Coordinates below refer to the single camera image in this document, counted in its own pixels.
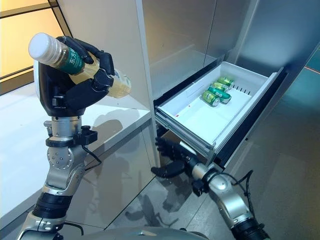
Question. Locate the tea bottle green label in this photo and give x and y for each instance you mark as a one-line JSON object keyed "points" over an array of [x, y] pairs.
{"points": [[50, 53]]}

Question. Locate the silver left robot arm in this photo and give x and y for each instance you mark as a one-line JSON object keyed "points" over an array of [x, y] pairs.
{"points": [[62, 155]]}

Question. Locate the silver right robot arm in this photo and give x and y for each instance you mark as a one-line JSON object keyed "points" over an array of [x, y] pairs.
{"points": [[230, 195]]}

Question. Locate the silver robot torso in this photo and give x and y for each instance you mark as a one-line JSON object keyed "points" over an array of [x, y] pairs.
{"points": [[140, 233]]}

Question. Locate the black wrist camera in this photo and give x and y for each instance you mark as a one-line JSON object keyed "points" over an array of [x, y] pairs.
{"points": [[88, 136], [200, 188]]}

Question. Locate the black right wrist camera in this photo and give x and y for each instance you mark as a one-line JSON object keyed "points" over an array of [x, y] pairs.
{"points": [[200, 188]]}

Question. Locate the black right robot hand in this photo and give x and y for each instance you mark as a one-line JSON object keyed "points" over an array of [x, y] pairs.
{"points": [[170, 170]]}

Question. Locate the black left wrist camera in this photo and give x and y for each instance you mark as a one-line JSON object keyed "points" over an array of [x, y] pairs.
{"points": [[88, 136]]}

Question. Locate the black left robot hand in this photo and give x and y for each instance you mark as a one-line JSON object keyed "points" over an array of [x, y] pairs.
{"points": [[57, 92]]}

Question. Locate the stainless steel fridge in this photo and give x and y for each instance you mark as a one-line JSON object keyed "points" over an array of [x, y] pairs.
{"points": [[175, 30]]}

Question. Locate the white fridge drawer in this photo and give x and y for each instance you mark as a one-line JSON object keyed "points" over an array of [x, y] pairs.
{"points": [[200, 117]]}

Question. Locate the orange lit window panel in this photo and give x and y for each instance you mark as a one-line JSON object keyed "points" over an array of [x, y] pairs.
{"points": [[25, 37]]}

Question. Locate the green drink can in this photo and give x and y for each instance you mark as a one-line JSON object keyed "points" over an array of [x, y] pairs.
{"points": [[211, 98], [221, 94], [220, 86], [226, 82]]}

